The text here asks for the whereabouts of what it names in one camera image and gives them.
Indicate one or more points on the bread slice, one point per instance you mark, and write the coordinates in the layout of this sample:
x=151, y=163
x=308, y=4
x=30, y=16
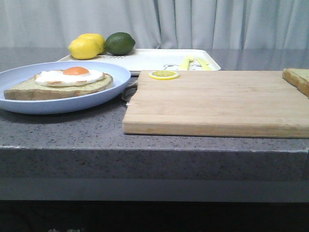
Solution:
x=299, y=78
x=30, y=91

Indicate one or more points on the yellow plastic knife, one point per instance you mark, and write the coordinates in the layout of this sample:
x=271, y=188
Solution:
x=205, y=65

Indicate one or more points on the fried egg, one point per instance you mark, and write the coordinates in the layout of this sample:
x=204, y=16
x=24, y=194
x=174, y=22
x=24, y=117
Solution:
x=74, y=76

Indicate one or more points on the green lime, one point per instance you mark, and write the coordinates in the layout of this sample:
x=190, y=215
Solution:
x=119, y=43

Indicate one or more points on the rear yellow lemon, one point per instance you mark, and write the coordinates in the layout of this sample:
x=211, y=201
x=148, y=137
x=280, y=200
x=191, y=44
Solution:
x=98, y=38

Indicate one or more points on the wooden cutting board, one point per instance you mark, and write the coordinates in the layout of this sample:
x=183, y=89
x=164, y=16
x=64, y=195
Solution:
x=218, y=103

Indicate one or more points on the lemon slice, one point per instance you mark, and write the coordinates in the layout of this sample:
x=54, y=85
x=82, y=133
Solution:
x=164, y=75

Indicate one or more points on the yellow lemon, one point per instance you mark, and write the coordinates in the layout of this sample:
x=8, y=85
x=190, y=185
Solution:
x=98, y=38
x=83, y=48

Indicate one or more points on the yellow plastic fork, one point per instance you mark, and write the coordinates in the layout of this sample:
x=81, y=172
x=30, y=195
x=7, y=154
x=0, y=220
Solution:
x=185, y=65

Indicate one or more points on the white rectangular tray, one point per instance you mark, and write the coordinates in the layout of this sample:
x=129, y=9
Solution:
x=158, y=59

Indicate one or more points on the light blue round plate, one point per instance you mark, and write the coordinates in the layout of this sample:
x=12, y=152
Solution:
x=9, y=78

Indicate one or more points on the metal cutting board handle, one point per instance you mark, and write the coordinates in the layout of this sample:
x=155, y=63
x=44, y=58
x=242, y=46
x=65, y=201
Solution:
x=129, y=91

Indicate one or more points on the front yellow lemon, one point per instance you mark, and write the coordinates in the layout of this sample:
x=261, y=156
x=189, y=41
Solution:
x=83, y=48

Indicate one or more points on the white curtain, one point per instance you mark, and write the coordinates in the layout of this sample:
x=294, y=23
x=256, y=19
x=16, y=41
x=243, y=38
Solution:
x=183, y=24

